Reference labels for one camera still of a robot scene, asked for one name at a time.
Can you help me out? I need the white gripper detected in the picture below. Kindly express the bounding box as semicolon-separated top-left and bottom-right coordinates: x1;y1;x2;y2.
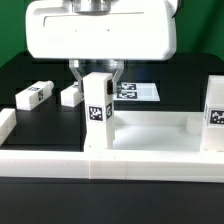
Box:
26;0;177;95

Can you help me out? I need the white desk top tray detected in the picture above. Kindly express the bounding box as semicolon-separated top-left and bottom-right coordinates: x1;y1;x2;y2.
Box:
83;110;224;156

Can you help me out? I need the printed marker sheet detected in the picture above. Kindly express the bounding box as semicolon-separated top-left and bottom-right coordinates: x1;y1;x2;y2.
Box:
113;82;160;102

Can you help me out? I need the white U-shaped fence frame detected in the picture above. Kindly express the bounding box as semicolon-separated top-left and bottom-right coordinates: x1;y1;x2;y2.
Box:
0;109;224;183

